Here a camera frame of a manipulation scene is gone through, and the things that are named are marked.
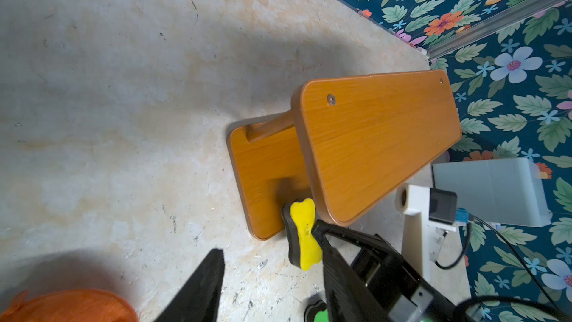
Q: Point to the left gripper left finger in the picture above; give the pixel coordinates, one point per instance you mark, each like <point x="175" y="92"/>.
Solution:
<point x="199" y="298"/>

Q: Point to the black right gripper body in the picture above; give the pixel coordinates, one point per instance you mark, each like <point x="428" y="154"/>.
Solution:
<point x="391" y="290"/>

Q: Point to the green eraser bottom shelf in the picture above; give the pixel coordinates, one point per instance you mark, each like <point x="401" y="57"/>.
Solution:
<point x="316" y="312"/>

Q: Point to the yellow eraser bottom shelf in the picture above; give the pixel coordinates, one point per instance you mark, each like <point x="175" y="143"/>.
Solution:
<point x="299" y="218"/>

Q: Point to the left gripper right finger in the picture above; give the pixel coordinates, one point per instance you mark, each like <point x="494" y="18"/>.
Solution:
<point x="346" y="290"/>

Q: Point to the light blue box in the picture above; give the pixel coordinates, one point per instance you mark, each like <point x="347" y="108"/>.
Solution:
<point x="507" y="191"/>

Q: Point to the orange tiger plush toy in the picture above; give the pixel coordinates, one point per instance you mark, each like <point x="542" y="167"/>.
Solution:
<point x="70" y="305"/>

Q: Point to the orange wooden two-tier shelf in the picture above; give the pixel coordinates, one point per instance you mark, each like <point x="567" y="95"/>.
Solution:
<point x="346" y="143"/>

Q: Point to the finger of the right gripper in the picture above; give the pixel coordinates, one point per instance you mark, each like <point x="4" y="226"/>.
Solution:
<point x="321" y="230"/>

